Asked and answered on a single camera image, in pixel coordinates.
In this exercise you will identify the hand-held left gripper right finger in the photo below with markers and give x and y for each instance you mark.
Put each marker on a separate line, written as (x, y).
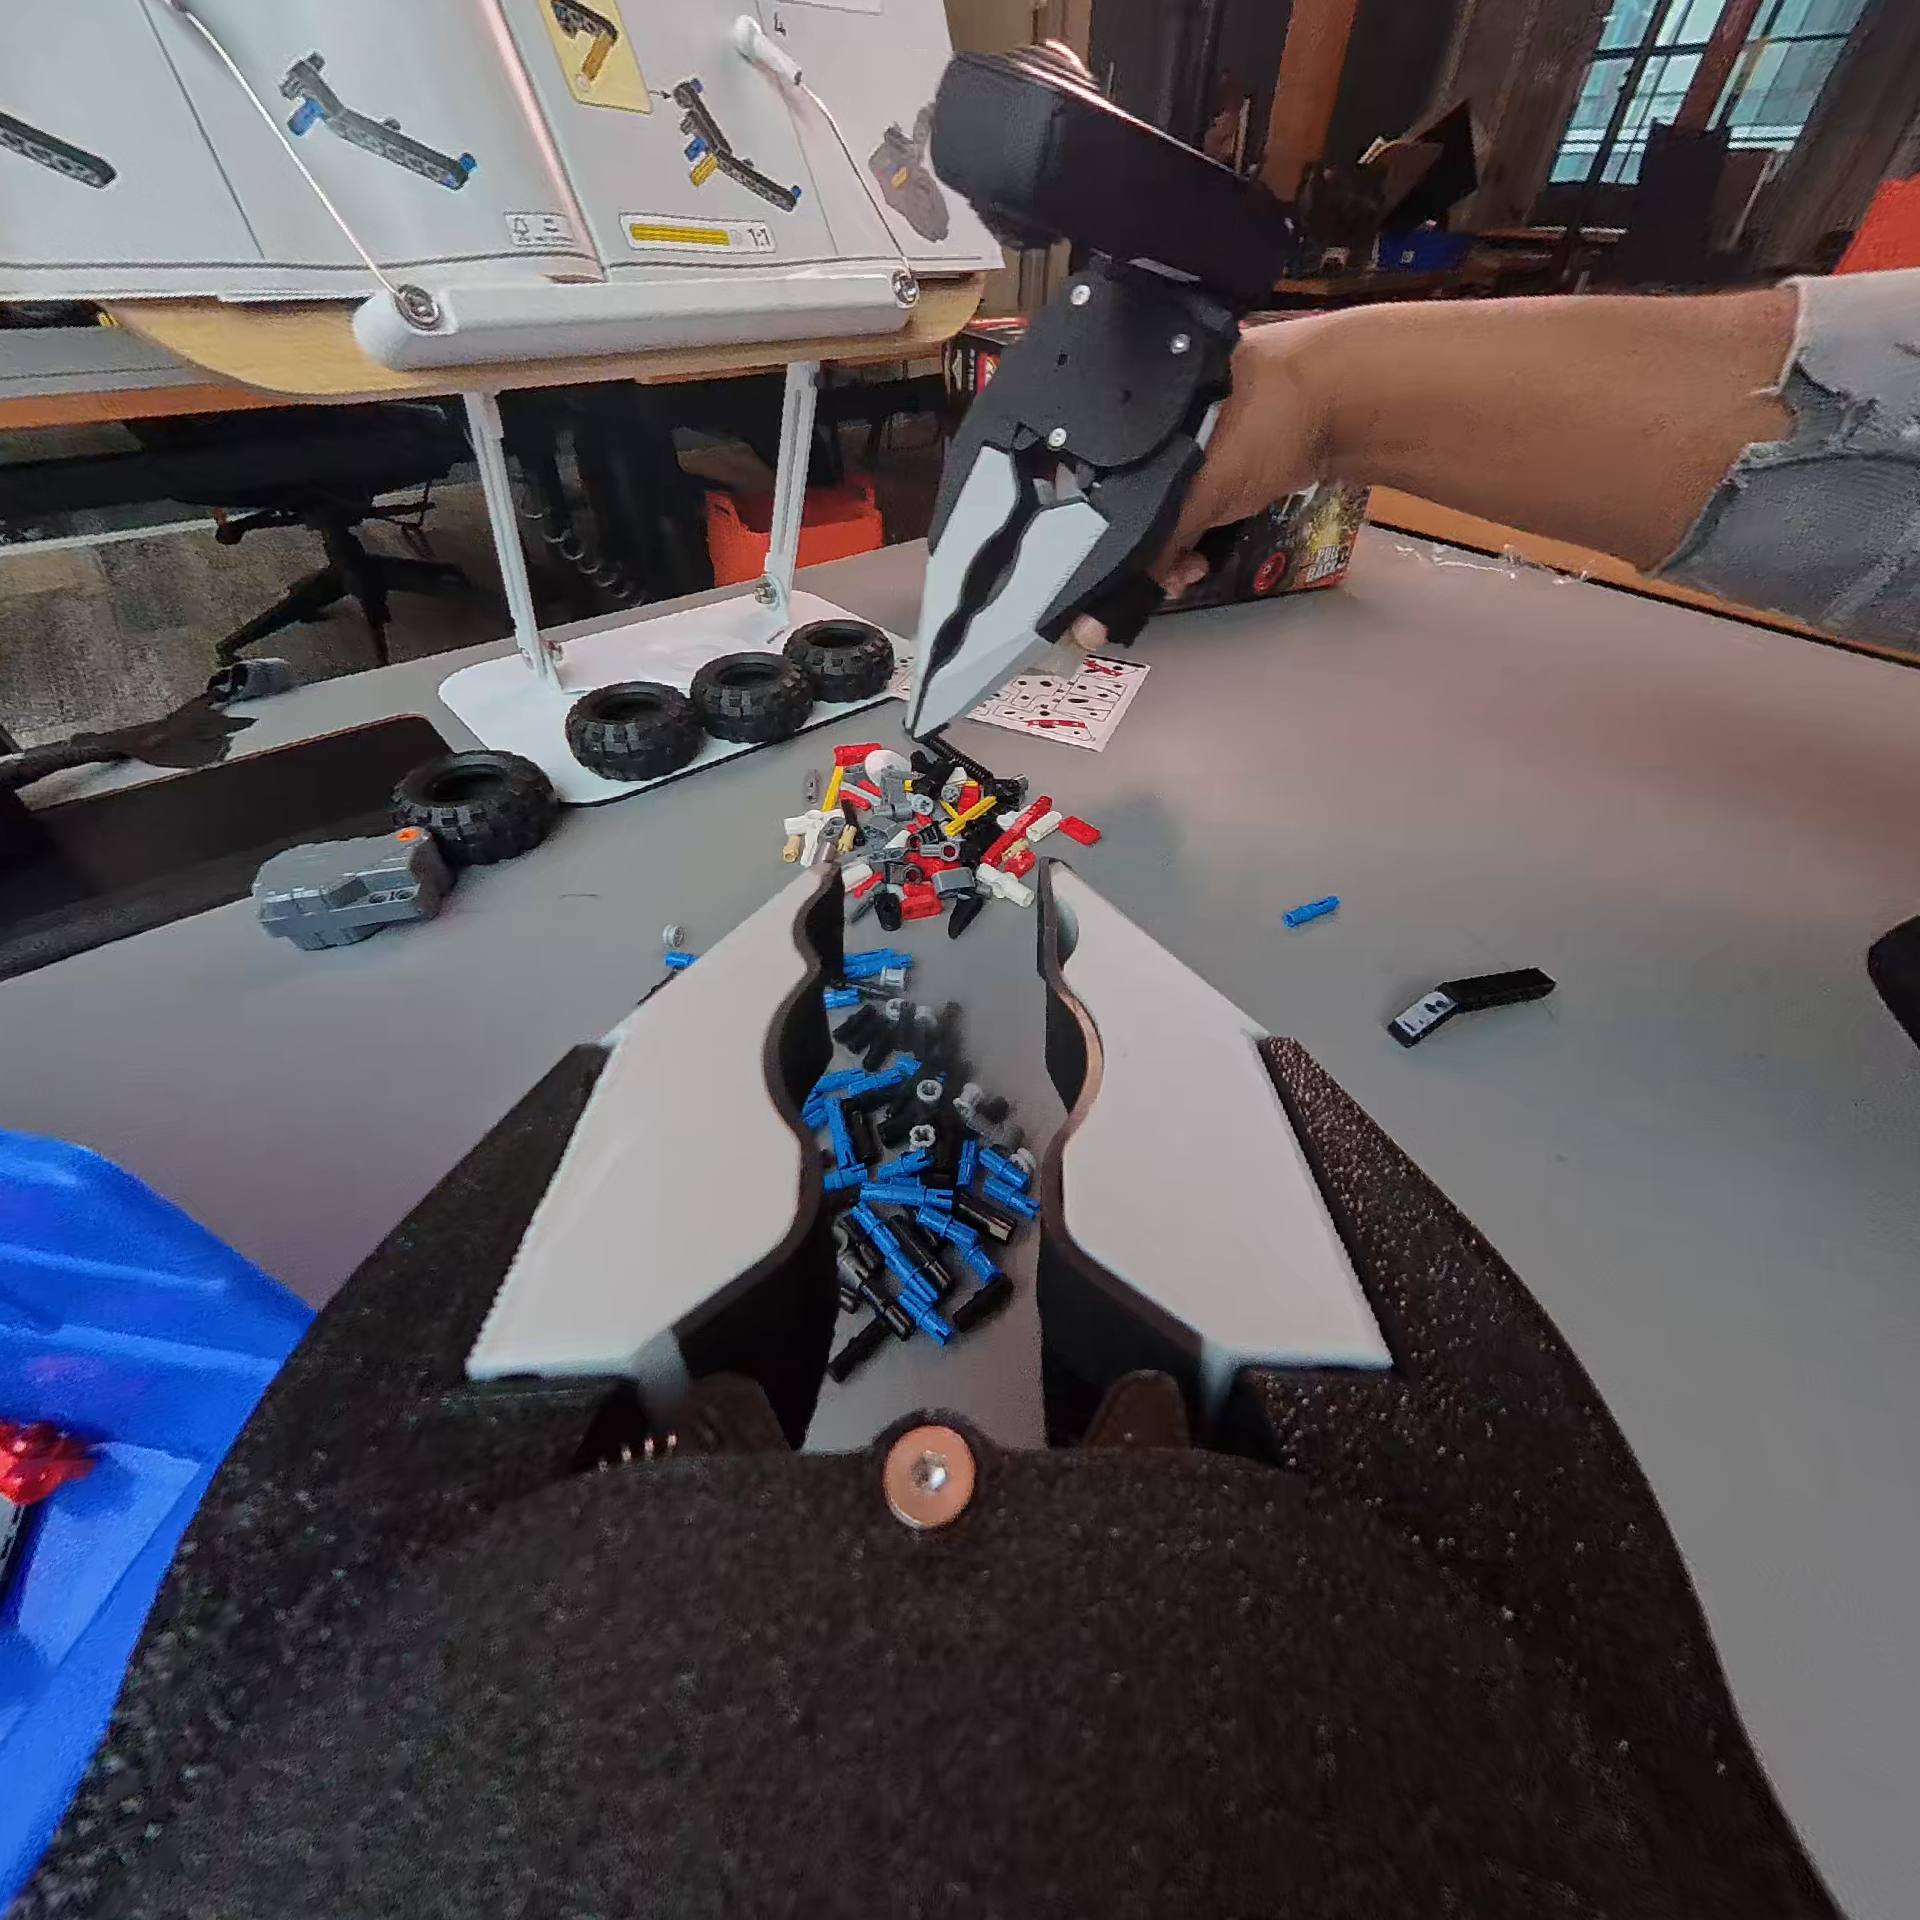
(1200, 1200)

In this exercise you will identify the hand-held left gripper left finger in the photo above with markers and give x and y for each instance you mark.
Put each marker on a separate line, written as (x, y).
(628, 1200)

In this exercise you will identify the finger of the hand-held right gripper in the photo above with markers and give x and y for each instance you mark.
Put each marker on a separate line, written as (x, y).
(966, 510)
(1035, 579)

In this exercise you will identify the pile of mixed toy bricks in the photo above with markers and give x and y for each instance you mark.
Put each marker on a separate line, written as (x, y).
(930, 854)

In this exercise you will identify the person's right forearm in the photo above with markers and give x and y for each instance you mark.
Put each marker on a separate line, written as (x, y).
(1576, 421)

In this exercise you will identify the grey desk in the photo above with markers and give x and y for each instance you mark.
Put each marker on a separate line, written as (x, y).
(1576, 1276)

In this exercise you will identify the person's right hand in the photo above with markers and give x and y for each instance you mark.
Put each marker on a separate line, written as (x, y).
(1259, 434)

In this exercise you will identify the sticker sheet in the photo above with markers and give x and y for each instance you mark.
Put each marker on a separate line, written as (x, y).
(1049, 698)

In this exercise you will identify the orange box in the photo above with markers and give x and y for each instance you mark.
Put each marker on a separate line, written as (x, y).
(795, 532)

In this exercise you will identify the black toy tire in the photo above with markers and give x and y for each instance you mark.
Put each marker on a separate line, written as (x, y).
(634, 731)
(474, 808)
(750, 696)
(838, 660)

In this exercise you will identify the toy set cardboard box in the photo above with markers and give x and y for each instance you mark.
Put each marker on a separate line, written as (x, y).
(1290, 546)

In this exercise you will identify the pile of blue black pins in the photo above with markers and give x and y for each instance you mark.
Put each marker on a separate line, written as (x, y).
(901, 1185)

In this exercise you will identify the background work table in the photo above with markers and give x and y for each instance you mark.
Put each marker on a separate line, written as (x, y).
(1424, 264)

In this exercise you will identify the black toy beam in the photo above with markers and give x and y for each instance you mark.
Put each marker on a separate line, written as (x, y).
(1477, 1002)

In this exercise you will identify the white book stand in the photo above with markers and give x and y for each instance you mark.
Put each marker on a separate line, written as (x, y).
(628, 315)

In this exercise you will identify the grey toy motor block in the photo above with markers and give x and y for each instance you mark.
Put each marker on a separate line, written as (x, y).
(339, 897)

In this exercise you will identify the blue plastic bin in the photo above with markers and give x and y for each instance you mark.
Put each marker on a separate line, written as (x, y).
(118, 1318)

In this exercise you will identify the black office chair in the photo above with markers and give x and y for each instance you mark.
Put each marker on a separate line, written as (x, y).
(345, 555)

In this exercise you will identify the window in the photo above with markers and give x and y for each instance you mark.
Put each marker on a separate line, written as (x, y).
(1694, 90)

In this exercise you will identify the red toy part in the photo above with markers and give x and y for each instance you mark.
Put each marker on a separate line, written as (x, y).
(36, 1458)

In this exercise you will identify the grey shoe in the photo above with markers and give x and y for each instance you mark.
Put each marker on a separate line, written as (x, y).
(246, 676)

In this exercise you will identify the black round object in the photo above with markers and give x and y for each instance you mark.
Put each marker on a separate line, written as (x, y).
(1900, 984)

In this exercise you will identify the orange bean bag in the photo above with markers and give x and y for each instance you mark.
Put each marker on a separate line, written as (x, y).
(1882, 248)

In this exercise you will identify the building instruction booklet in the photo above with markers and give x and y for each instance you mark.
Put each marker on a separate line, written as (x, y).
(225, 180)

